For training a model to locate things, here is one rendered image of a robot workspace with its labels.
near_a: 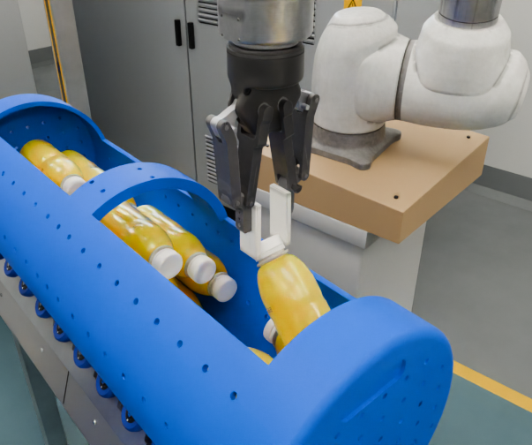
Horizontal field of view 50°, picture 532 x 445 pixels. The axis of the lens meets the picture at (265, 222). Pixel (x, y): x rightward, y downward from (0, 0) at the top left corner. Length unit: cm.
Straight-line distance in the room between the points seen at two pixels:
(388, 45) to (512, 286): 187
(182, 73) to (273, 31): 244
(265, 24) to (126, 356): 36
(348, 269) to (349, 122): 30
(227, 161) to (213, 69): 222
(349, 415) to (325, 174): 68
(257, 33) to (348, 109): 63
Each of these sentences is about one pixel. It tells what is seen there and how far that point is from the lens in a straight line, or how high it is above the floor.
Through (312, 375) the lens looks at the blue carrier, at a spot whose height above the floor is 122.
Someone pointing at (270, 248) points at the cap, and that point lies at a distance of 65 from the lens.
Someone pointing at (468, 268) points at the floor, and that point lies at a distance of 287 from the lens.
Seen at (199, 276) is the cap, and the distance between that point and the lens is 81.
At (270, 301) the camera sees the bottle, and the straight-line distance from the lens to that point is 64.
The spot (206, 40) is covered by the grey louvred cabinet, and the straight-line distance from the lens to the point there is 277.
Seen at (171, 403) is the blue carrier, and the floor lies 115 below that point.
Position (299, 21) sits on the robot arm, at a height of 147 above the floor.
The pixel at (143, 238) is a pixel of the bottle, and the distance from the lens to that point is 78.
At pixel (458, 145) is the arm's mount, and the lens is 129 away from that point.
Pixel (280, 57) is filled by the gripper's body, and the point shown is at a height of 144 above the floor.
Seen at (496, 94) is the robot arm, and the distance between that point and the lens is 109.
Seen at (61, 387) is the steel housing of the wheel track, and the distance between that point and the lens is 103.
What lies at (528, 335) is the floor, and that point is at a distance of 258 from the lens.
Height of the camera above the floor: 157
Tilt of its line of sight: 31 degrees down
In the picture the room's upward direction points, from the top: straight up
